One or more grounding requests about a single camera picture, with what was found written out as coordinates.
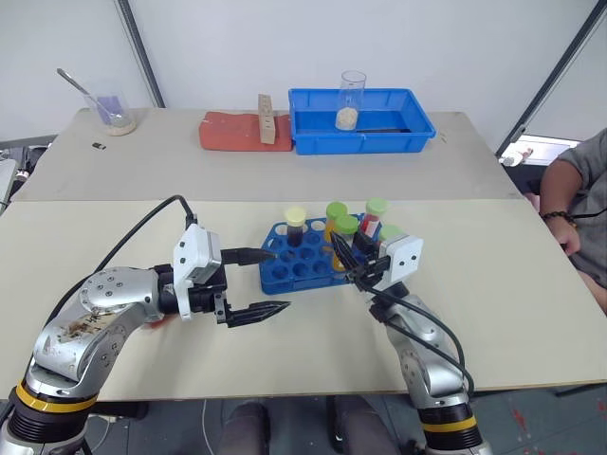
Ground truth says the green-capped orange liquid tube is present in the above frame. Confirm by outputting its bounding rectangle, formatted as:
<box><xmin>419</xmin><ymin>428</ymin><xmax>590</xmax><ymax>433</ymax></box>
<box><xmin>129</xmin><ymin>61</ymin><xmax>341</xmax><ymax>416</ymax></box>
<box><xmin>323</xmin><ymin>200</ymin><xmax>350</xmax><ymax>277</ymax></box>

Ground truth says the red sponge block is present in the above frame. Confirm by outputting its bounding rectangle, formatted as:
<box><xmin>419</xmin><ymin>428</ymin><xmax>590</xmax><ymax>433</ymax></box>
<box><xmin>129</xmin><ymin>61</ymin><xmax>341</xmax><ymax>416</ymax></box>
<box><xmin>197</xmin><ymin>110</ymin><xmax>296</xmax><ymax>154</ymax></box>

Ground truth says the blue test tube rack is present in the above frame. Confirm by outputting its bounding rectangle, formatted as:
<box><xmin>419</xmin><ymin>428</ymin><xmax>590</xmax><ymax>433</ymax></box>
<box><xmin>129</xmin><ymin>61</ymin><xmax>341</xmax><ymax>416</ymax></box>
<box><xmin>258</xmin><ymin>215</ymin><xmax>381</xmax><ymax>295</ymax></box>

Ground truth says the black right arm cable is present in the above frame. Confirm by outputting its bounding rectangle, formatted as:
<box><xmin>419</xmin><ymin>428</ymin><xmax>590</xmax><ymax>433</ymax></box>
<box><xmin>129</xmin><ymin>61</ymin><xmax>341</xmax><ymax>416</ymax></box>
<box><xmin>353</xmin><ymin>278</ymin><xmax>476</xmax><ymax>398</ymax></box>

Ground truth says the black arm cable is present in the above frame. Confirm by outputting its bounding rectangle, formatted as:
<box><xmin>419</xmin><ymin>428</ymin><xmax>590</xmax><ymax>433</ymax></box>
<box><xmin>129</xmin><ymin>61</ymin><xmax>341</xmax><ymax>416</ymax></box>
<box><xmin>46</xmin><ymin>193</ymin><xmax>199</xmax><ymax>328</ymax></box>
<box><xmin>353</xmin><ymin>278</ymin><xmax>476</xmax><ymax>398</ymax></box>

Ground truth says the white cable under table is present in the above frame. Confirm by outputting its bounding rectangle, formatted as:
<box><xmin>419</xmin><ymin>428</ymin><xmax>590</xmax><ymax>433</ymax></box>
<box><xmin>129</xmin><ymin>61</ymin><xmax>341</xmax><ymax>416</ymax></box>
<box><xmin>201</xmin><ymin>399</ymin><xmax>217</xmax><ymax>455</ymax></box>

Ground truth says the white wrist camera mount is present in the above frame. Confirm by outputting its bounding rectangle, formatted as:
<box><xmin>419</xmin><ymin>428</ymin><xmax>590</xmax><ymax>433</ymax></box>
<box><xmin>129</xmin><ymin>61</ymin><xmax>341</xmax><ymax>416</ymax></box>
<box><xmin>172</xmin><ymin>223</ymin><xmax>224</xmax><ymax>323</ymax></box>
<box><xmin>377</xmin><ymin>233</ymin><xmax>425</xmax><ymax>291</ymax></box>

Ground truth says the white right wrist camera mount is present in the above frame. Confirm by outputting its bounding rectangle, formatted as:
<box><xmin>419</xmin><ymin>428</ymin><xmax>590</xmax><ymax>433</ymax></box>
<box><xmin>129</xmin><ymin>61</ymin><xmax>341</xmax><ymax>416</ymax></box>
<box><xmin>377</xmin><ymin>233</ymin><xmax>425</xmax><ymax>291</ymax></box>

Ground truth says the blue plastic bin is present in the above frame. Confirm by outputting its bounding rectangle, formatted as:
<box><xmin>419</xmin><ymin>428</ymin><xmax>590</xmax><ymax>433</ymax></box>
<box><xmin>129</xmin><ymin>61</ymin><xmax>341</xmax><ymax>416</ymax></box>
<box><xmin>287</xmin><ymin>86</ymin><xmax>437</xmax><ymax>156</ymax></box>

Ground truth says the green-capped red liquid tube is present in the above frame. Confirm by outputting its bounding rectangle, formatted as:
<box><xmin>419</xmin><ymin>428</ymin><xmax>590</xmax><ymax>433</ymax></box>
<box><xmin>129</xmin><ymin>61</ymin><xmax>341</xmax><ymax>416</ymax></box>
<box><xmin>359</xmin><ymin>196</ymin><xmax>391</xmax><ymax>244</ymax></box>

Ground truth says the small white device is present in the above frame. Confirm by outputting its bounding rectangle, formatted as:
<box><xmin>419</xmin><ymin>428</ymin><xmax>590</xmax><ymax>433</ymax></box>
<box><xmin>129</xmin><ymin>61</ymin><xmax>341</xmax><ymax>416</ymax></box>
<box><xmin>500</xmin><ymin>147</ymin><xmax>536</xmax><ymax>168</ymax></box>

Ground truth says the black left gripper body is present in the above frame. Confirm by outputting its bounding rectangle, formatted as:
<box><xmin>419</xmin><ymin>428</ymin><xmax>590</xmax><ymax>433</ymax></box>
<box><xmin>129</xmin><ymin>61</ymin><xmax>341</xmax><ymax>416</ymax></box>
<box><xmin>189</xmin><ymin>263</ymin><xmax>230</xmax><ymax>326</ymax></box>

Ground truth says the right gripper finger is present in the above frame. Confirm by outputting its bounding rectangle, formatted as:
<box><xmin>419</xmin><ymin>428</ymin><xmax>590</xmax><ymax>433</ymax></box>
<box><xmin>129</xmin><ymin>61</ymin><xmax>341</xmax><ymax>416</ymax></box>
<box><xmin>353</xmin><ymin>230</ymin><xmax>381</xmax><ymax>265</ymax></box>
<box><xmin>329</xmin><ymin>231</ymin><xmax>361</xmax><ymax>282</ymax></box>

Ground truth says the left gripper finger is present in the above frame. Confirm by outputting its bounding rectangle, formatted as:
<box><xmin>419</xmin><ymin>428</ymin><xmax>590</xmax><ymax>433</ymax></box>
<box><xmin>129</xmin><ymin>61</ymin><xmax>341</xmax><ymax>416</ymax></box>
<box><xmin>222</xmin><ymin>300</ymin><xmax>292</xmax><ymax>330</ymax></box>
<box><xmin>220</xmin><ymin>246</ymin><xmax>280</xmax><ymax>266</ymax></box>

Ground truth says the wooden block with holes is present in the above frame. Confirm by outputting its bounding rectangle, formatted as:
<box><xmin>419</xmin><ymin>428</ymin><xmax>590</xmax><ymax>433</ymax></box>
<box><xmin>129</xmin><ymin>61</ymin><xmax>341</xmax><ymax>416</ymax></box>
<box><xmin>256</xmin><ymin>93</ymin><xmax>278</xmax><ymax>145</ymax></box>

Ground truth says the person's hand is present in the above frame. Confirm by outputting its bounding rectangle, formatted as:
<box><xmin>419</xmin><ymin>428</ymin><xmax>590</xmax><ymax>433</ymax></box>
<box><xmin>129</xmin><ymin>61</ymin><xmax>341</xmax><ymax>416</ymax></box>
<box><xmin>557</xmin><ymin>218</ymin><xmax>582</xmax><ymax>256</ymax></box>

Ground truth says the clear cup with granules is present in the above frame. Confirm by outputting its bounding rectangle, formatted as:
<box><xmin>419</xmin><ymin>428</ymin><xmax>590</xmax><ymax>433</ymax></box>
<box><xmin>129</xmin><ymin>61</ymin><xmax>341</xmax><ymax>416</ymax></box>
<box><xmin>335</xmin><ymin>70</ymin><xmax>368</xmax><ymax>132</ymax></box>

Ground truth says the person in grey shirt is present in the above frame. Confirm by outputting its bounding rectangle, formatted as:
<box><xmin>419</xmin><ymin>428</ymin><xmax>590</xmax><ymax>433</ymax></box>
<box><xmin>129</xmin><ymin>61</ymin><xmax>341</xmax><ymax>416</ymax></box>
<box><xmin>549</xmin><ymin>126</ymin><xmax>607</xmax><ymax>315</ymax></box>

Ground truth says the glass beaker with granules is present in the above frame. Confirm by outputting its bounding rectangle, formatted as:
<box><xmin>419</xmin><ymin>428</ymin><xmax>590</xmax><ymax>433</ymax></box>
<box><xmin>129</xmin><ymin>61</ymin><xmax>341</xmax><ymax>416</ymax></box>
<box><xmin>83</xmin><ymin>91</ymin><xmax>138</xmax><ymax>137</ymax></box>

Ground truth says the dark clutter beside table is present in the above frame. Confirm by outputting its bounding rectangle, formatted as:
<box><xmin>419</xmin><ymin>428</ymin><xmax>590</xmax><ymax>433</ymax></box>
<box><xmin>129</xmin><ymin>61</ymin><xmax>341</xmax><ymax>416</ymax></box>
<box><xmin>0</xmin><ymin>135</ymin><xmax>59</xmax><ymax>209</ymax></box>

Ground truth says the grey metal frame post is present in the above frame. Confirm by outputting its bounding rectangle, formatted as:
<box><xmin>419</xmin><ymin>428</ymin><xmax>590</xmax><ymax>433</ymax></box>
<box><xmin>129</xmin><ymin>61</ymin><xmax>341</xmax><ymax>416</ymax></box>
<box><xmin>117</xmin><ymin>0</ymin><xmax>166</xmax><ymax>109</ymax></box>
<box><xmin>494</xmin><ymin>0</ymin><xmax>607</xmax><ymax>158</ymax></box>

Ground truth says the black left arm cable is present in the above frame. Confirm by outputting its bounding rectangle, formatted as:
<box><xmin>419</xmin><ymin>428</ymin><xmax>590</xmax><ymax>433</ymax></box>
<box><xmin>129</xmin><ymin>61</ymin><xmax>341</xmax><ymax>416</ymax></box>
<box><xmin>46</xmin><ymin>193</ymin><xmax>199</xmax><ymax>328</ymax></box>

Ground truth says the black bead bracelet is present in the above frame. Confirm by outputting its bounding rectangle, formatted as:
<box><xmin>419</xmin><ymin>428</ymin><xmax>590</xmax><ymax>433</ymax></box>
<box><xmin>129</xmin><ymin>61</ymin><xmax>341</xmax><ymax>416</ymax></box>
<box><xmin>542</xmin><ymin>209</ymin><xmax>577</xmax><ymax>228</ymax></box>

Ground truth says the yellow-capped dark liquid tube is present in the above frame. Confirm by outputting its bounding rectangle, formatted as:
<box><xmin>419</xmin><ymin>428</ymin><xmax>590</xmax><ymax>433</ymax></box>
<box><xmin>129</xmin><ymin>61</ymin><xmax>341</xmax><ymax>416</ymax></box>
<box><xmin>284</xmin><ymin>206</ymin><xmax>308</xmax><ymax>248</ymax></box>

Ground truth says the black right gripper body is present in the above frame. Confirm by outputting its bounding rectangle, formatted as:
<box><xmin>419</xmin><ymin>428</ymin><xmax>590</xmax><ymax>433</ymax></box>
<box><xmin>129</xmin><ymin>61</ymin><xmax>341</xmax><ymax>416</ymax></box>
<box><xmin>346</xmin><ymin>254</ymin><xmax>392</xmax><ymax>293</ymax></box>

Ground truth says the green-capped test tube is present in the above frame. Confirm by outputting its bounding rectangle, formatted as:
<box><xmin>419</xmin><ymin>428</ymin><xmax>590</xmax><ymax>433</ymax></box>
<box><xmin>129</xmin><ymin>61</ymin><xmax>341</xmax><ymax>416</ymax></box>
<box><xmin>378</xmin><ymin>223</ymin><xmax>405</xmax><ymax>244</ymax></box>

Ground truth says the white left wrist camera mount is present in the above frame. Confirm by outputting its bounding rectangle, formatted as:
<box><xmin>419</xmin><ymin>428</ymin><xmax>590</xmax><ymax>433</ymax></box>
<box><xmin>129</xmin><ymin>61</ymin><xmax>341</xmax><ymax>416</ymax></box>
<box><xmin>172</xmin><ymin>223</ymin><xmax>224</xmax><ymax>323</ymax></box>

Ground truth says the green-capped clear tube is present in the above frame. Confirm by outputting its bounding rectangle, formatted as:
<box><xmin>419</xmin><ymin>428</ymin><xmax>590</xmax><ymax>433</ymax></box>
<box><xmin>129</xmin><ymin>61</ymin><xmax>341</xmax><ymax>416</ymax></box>
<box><xmin>335</xmin><ymin>214</ymin><xmax>360</xmax><ymax>251</ymax></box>

